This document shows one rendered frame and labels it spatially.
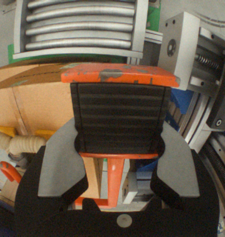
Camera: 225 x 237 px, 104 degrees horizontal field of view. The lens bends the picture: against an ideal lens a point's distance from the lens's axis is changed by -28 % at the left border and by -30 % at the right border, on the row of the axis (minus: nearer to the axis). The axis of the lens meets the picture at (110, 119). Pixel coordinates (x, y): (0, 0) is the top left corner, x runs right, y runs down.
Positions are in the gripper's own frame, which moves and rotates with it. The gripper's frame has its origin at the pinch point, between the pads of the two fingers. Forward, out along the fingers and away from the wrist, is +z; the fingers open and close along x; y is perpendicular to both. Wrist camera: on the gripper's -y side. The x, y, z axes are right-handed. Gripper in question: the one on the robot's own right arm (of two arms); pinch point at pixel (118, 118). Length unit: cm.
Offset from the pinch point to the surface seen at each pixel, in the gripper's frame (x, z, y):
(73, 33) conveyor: -23, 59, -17
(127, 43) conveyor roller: 5, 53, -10
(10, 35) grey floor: -120, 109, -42
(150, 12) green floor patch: 31, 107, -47
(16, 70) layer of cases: -62, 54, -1
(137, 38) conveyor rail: 10, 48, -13
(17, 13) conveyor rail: -54, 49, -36
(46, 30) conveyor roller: -36, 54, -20
